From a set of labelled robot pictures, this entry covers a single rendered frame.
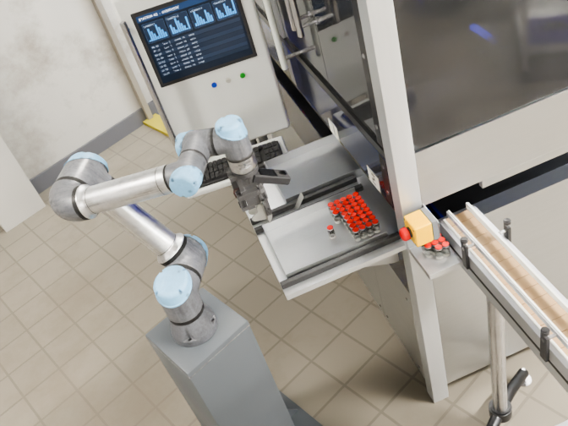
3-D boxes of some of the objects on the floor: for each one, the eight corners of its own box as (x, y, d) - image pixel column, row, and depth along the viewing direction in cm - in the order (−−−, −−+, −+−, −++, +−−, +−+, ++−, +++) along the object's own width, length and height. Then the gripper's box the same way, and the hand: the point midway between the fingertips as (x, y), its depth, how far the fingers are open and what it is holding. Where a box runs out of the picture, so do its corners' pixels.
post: (441, 385, 254) (347, -231, 121) (449, 396, 250) (361, -230, 116) (427, 391, 254) (317, -220, 120) (434, 403, 249) (328, -218, 116)
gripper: (223, 166, 176) (245, 221, 189) (232, 182, 169) (253, 239, 182) (252, 154, 177) (271, 210, 190) (261, 171, 170) (281, 227, 183)
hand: (270, 217), depth 186 cm, fingers closed
